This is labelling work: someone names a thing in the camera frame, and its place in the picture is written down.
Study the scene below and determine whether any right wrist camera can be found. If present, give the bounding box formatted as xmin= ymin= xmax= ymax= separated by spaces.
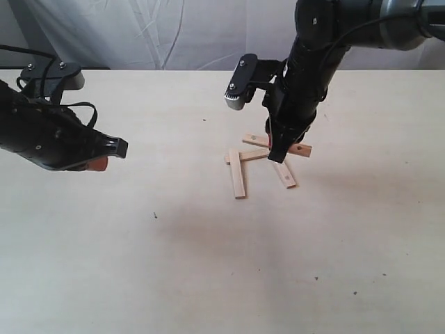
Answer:
xmin=225 ymin=54 xmax=281 ymax=111

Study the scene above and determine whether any white backdrop cloth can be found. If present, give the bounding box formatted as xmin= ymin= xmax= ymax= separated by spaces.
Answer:
xmin=0 ymin=0 xmax=445 ymax=72

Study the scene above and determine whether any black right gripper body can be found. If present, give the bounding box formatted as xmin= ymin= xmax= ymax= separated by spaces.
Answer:
xmin=264 ymin=61 xmax=325 ymax=164

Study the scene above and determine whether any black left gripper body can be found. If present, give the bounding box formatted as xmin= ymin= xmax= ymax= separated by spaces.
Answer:
xmin=1 ymin=81 xmax=129 ymax=171

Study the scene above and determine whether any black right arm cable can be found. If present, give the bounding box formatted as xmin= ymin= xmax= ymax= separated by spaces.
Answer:
xmin=312 ymin=0 xmax=425 ymax=70

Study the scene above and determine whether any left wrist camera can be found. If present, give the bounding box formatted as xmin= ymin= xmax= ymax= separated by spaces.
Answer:
xmin=16 ymin=62 xmax=85 ymax=104

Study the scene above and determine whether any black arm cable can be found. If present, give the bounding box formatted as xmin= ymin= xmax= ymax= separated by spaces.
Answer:
xmin=312 ymin=0 xmax=425 ymax=70
xmin=0 ymin=44 xmax=99 ymax=133

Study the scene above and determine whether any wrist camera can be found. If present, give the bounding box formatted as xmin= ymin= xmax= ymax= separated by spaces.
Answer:
xmin=16 ymin=62 xmax=85 ymax=104
xmin=225 ymin=54 xmax=281 ymax=111

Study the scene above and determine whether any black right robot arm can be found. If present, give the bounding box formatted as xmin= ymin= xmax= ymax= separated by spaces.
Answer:
xmin=264 ymin=1 xmax=444 ymax=163

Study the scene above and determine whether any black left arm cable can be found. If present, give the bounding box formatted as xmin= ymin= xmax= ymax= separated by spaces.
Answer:
xmin=0 ymin=44 xmax=99 ymax=133

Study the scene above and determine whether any wooden stick with holes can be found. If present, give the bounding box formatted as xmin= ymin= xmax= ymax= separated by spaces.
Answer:
xmin=272 ymin=161 xmax=299 ymax=189
xmin=242 ymin=133 xmax=313 ymax=159

